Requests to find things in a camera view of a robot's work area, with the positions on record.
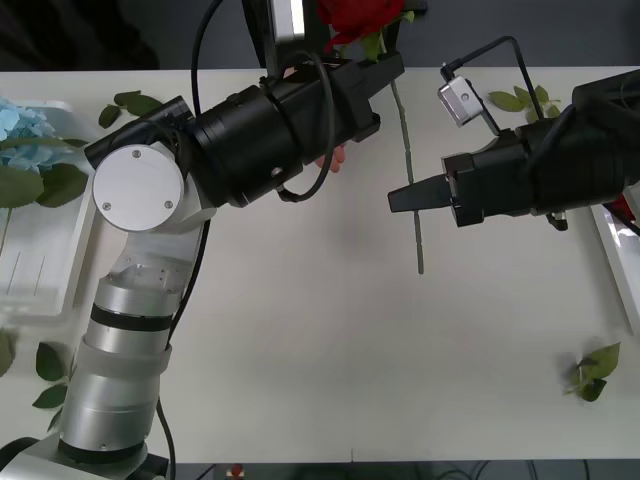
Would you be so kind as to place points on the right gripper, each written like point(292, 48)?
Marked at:
point(490, 180)

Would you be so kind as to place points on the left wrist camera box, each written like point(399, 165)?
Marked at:
point(287, 20)

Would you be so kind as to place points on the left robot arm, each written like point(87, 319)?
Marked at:
point(135, 185)

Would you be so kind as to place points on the loose green leaf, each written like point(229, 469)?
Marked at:
point(4, 355)

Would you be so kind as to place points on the black bag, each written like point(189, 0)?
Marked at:
point(75, 30)

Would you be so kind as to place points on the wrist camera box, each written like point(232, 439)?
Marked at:
point(462, 102)
point(287, 20)

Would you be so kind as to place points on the person's hand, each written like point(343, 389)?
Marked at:
point(336, 159)

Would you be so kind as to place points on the shallow white box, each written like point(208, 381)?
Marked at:
point(625, 280)
point(45, 260)

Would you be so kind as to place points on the small red round object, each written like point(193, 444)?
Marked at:
point(235, 471)

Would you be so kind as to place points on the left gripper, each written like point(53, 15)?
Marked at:
point(320, 110)

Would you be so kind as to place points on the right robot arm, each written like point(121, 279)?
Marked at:
point(585, 150)

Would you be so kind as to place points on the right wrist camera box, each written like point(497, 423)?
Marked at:
point(462, 102)

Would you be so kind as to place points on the loose green leaf twig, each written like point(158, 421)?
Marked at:
point(505, 101)
point(49, 361)
point(137, 104)
point(602, 362)

